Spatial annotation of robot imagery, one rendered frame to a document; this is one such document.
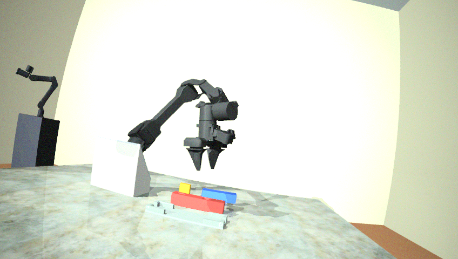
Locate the blue rectangular plate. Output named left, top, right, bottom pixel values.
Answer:
left=202, top=188, right=237, bottom=203

